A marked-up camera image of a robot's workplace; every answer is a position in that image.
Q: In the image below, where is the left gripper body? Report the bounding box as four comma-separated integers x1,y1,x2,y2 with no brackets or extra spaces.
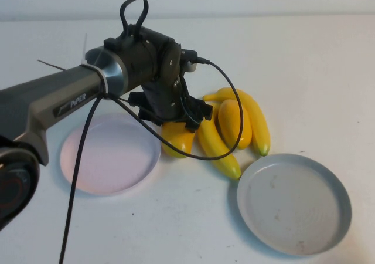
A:
143,75,191,124

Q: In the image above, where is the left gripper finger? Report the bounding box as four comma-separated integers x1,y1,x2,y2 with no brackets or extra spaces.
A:
128,91,163,127
184,97,213,133

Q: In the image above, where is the orange-yellow toy mango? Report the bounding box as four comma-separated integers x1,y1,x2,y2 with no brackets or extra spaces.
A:
218,99,253,150
160,121,196,159

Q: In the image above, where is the yellow toy banana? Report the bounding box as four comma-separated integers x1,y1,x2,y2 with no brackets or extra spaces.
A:
196,99,243,180
202,87,271,157

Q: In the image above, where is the pink round plate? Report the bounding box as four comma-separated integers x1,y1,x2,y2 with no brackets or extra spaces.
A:
60,113,161,197

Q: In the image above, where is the grey round plate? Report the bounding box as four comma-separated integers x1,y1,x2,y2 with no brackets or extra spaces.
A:
236,153,352,256

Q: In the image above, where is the white zip tie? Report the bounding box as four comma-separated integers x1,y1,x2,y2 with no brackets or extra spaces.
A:
81,33,110,98

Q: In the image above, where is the black zip tie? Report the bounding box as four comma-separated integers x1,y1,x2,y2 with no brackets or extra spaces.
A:
37,59,64,71

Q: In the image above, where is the long black camera cable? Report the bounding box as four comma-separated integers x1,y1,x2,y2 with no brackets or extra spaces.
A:
58,57,244,264

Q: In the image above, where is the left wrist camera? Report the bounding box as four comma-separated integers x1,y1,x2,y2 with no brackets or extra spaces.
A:
179,49,211,73

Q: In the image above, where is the black looped cable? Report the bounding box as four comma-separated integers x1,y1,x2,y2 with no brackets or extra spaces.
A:
120,0,149,40

